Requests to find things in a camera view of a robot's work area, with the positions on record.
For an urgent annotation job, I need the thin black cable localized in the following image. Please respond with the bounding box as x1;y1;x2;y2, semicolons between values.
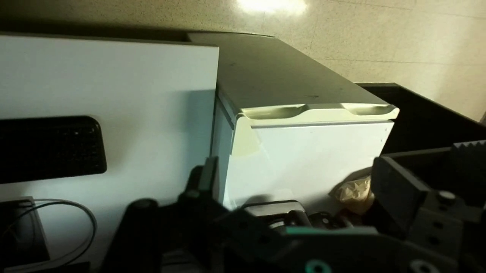
0;197;98;270

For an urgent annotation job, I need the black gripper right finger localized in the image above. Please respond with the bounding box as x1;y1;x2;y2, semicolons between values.
372;138;486;273

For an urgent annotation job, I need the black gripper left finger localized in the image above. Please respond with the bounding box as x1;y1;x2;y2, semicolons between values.
103;156;240;273

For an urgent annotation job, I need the white mini fridge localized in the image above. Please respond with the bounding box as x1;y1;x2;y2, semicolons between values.
186;30;401;211

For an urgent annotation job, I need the crumpled brown paper bag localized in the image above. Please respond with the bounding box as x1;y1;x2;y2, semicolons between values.
328;167;376;217

